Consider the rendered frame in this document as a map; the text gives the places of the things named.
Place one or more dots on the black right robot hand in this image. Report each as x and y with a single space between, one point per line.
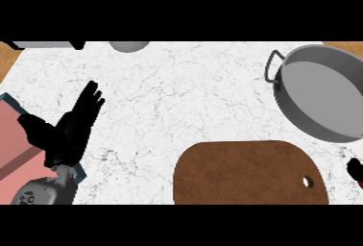
356 168

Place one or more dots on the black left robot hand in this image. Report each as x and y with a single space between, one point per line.
71 128

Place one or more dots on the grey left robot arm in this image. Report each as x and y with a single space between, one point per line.
45 189

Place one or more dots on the brown wooden cutting board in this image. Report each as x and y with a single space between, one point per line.
246 173

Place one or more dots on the grey metal pot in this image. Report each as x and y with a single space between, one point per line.
321 93

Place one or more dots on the pink placemat with teal edge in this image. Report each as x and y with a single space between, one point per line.
18 153

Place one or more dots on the grey and black appliance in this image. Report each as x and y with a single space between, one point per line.
45 44

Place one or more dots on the grey rounded object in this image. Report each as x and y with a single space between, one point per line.
129 46

